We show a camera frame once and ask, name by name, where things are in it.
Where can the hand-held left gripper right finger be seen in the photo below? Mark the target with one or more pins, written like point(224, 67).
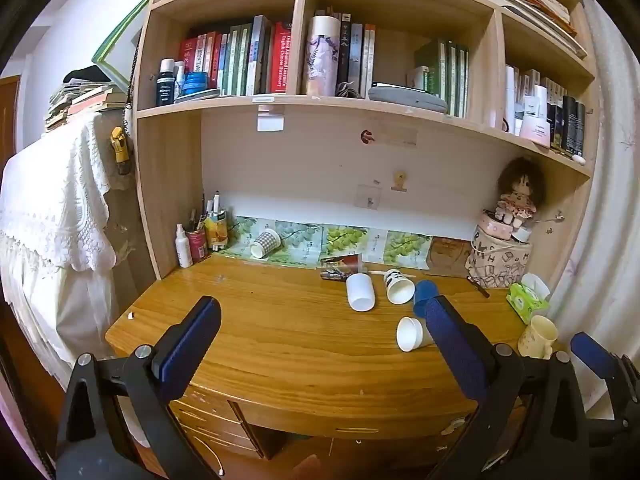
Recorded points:
point(452, 355)

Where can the patterned fabric bag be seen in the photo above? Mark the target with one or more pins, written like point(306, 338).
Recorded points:
point(497, 262)

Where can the cream mug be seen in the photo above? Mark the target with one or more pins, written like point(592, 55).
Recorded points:
point(537, 337)

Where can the wooden desk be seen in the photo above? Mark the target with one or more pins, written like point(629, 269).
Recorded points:
point(280, 330)

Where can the green grape paper strip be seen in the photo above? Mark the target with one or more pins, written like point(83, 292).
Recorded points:
point(340, 240)

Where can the small white box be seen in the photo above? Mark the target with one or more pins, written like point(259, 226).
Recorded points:
point(417, 78)

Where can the patterned paper cup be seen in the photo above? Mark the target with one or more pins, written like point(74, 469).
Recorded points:
point(265, 243)

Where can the row of cosmetic bottles and boxes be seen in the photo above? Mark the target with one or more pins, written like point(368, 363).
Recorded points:
point(545, 110)

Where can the white lace cloth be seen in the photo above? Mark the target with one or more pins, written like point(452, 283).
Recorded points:
point(55, 200)

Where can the grey pouch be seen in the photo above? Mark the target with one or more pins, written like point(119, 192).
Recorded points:
point(407, 98)

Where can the white cup with black print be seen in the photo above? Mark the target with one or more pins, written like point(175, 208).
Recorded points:
point(399, 287)

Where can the black bottle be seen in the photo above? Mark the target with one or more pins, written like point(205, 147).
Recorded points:
point(165, 87)

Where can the green framed board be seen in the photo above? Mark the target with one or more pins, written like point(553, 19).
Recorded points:
point(107, 55)

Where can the red can pen holder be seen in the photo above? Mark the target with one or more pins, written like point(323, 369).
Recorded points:
point(197, 245)

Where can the row of dark books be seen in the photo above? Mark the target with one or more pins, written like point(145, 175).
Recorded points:
point(357, 55)

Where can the blue cup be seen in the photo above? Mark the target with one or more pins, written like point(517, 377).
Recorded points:
point(425, 294)

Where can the pile of old books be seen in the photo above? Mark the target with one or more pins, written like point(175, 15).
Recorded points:
point(80, 102)

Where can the curly-haired doll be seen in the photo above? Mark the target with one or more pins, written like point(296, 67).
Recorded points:
point(520, 185)

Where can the white floral tube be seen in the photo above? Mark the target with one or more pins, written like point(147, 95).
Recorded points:
point(322, 55)

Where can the small white cup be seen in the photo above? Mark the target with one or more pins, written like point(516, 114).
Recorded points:
point(409, 334)

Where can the green tissue pack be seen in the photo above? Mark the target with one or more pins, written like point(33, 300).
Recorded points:
point(525, 302)

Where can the red sticker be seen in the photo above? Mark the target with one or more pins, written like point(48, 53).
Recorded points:
point(367, 136)

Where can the brown sketch paper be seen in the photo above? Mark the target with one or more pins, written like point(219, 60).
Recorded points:
point(450, 257)

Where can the clear wall hook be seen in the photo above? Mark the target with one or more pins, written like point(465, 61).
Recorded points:
point(369, 196)

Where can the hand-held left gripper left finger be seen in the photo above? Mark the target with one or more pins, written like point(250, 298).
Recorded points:
point(192, 340)

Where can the row of colourful books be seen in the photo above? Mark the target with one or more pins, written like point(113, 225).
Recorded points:
point(245, 57)

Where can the row of green books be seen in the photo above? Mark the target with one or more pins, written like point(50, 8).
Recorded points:
point(450, 75)

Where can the pink music box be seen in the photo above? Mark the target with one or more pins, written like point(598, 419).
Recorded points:
point(492, 225)

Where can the white floral curtain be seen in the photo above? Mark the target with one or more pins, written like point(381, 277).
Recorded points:
point(610, 185)

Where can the wooden bookshelf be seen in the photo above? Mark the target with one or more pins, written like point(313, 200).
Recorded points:
point(170, 185)

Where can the clear plastic holder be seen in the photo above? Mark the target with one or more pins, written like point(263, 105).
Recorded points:
point(270, 119)

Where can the blue jar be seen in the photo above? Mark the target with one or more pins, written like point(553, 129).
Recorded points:
point(196, 82)

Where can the tall white cup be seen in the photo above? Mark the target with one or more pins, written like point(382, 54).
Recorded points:
point(361, 291)

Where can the yellow carton pen holder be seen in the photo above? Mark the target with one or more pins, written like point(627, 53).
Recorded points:
point(216, 230)

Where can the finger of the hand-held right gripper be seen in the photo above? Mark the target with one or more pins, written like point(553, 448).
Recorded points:
point(595, 357)

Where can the dark pen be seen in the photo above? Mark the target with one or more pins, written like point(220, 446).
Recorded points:
point(478, 286)

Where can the white spray bottle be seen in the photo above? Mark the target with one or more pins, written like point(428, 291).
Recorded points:
point(183, 247)

